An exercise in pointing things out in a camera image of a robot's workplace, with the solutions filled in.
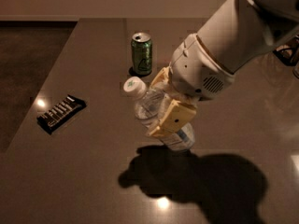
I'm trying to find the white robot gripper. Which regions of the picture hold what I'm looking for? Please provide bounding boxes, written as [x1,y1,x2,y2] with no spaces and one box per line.
[147,34,235,138]

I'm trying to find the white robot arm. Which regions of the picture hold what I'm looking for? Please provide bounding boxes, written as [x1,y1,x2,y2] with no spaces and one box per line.
[148,0,299,138]

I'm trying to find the black wire basket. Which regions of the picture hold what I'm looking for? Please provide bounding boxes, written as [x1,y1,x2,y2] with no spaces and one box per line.
[273,35,299,66]

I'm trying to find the green soda can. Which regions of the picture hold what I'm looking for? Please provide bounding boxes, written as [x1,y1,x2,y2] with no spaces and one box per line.
[131,32,152,76]

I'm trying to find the clear plastic water bottle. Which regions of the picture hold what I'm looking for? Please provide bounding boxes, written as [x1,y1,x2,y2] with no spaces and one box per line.
[123,77,195,152]

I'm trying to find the black snack bar wrapper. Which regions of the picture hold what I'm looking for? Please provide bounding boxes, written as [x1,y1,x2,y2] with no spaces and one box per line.
[36,95,87,134]

